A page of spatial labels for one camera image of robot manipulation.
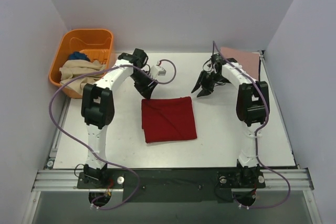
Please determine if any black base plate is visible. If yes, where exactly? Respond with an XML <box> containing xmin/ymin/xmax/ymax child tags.
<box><xmin>77</xmin><ymin>167</ymin><xmax>266</xmax><ymax>206</ymax></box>

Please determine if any red t shirt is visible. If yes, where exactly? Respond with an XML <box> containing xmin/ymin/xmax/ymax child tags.
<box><xmin>141</xmin><ymin>97</ymin><xmax>197</xmax><ymax>144</ymax></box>

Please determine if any beige t shirt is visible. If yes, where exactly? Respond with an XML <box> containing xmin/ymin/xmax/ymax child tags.
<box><xmin>59</xmin><ymin>60</ymin><xmax>106</xmax><ymax>99</ymax></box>

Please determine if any folded navy t shirt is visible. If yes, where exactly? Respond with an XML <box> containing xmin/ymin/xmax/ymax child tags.
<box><xmin>258</xmin><ymin>54</ymin><xmax>262</xmax><ymax>81</ymax></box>

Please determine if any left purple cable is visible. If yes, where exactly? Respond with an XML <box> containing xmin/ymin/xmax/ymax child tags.
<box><xmin>49</xmin><ymin>59</ymin><xmax>177</xmax><ymax>210</ymax></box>

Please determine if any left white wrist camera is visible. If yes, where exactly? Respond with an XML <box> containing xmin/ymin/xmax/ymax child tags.
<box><xmin>149</xmin><ymin>61</ymin><xmax>166</xmax><ymax>79</ymax></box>

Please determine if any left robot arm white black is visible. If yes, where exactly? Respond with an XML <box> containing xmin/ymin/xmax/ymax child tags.
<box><xmin>81</xmin><ymin>48</ymin><xmax>157</xmax><ymax>188</ymax></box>

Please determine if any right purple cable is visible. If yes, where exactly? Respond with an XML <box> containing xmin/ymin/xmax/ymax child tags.
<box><xmin>212</xmin><ymin>40</ymin><xmax>291</xmax><ymax>209</ymax></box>

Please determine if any purple cable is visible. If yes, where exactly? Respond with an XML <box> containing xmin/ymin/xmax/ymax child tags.
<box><xmin>49</xmin><ymin>59</ymin><xmax>177</xmax><ymax>210</ymax></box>
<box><xmin>212</xmin><ymin>40</ymin><xmax>291</xmax><ymax>209</ymax></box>

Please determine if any orange plastic basket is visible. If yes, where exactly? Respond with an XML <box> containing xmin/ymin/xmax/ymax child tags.
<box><xmin>49</xmin><ymin>28</ymin><xmax>116</xmax><ymax>88</ymax></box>

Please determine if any blue t shirt in basket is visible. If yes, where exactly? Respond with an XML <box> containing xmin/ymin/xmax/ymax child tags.
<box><xmin>68</xmin><ymin>51</ymin><xmax>90</xmax><ymax>62</ymax></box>

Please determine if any folded pink t shirt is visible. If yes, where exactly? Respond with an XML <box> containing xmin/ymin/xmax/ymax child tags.
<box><xmin>221</xmin><ymin>47</ymin><xmax>259</xmax><ymax>80</ymax></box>

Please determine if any aluminium rail frame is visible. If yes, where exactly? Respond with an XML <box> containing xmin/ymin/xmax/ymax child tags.
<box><xmin>33</xmin><ymin>97</ymin><xmax>313</xmax><ymax>191</ymax></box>

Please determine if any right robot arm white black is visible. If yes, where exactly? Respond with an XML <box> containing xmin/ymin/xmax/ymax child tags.
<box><xmin>191</xmin><ymin>53</ymin><xmax>270</xmax><ymax>187</ymax></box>

